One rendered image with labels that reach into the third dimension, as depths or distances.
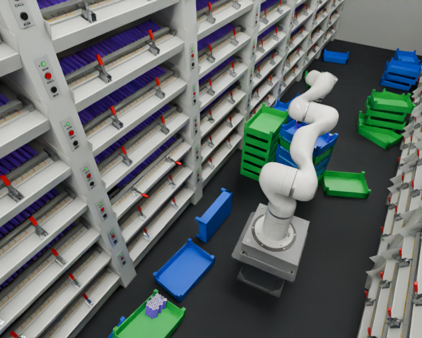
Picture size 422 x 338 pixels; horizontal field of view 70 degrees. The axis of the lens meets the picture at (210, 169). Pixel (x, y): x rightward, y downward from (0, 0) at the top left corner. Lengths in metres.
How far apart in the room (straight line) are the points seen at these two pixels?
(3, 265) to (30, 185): 0.28
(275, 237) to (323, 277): 0.54
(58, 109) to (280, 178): 0.81
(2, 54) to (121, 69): 0.42
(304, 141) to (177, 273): 1.04
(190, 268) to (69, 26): 1.36
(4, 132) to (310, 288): 1.60
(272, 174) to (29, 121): 0.85
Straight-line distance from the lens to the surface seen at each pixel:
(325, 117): 1.43
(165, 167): 1.61
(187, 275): 1.83
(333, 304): 1.88
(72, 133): 1.08
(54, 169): 1.13
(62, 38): 1.00
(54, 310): 1.53
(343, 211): 2.26
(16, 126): 1.01
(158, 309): 1.68
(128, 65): 1.23
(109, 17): 1.11
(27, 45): 0.95
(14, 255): 1.22
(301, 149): 1.30
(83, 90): 1.11
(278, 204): 1.30
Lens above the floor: 1.63
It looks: 44 degrees down
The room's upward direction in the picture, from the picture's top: straight up
